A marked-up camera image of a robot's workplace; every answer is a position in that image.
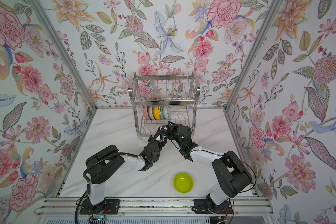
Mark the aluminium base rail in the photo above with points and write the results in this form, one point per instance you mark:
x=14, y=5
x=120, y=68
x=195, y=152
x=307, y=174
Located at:
x=156, y=207

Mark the yellow bowl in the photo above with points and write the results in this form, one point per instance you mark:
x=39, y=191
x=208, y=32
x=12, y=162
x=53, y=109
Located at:
x=156, y=112

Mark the steel two-tier dish rack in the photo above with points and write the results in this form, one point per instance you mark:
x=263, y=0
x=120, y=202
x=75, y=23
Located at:
x=180, y=92

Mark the green leaf pattern bowl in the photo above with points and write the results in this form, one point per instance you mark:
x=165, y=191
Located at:
x=160, y=112

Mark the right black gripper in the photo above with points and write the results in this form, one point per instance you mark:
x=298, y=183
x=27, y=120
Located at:
x=175, y=129

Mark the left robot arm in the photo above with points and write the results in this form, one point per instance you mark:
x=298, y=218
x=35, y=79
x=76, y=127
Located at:
x=102, y=165

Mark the pale celadon bowl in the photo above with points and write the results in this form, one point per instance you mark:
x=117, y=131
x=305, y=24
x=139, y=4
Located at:
x=166, y=112

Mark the lime green bowl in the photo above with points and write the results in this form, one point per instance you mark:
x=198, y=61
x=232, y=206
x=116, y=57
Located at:
x=183, y=183

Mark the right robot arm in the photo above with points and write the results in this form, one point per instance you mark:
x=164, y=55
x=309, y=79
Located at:
x=231, y=173

